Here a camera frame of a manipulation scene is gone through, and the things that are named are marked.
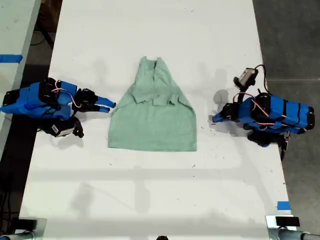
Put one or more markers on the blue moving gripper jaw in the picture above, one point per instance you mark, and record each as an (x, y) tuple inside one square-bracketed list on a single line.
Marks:
[(220, 120), (100, 108)]

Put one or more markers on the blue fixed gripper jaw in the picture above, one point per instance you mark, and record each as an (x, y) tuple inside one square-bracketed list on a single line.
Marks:
[(105, 101), (221, 115)]

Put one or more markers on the pale green T-shirt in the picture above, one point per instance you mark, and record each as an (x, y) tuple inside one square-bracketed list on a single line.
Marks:
[(152, 125)]

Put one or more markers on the blue and black robot arm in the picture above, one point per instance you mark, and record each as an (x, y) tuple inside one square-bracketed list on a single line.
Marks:
[(282, 113), (30, 102)]

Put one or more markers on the long blue tape strip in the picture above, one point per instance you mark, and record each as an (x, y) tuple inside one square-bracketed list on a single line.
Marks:
[(10, 58)]

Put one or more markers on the white side table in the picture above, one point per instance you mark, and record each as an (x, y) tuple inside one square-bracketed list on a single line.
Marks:
[(15, 25)]

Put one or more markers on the short blue tape strip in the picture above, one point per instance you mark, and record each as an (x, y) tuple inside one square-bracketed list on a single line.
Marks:
[(283, 205)]

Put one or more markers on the shiny metal plate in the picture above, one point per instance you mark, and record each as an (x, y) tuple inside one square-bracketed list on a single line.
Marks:
[(42, 226), (270, 221)]

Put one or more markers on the small black box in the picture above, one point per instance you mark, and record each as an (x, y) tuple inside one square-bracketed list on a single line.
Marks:
[(27, 223), (287, 221)]

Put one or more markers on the small black knob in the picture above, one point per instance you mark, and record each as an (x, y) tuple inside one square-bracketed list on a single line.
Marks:
[(162, 238)]

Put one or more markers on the grey metal tube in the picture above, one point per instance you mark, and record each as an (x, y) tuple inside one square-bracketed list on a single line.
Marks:
[(290, 235), (17, 236)]

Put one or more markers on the black camera stalk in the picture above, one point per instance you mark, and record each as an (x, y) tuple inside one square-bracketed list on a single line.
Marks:
[(243, 87), (78, 128)]

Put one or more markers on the black camera box with label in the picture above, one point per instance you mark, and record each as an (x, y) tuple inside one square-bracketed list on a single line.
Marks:
[(61, 128)]

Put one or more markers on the grey and black camera box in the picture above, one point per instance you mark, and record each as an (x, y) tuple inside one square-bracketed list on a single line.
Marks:
[(247, 75)]

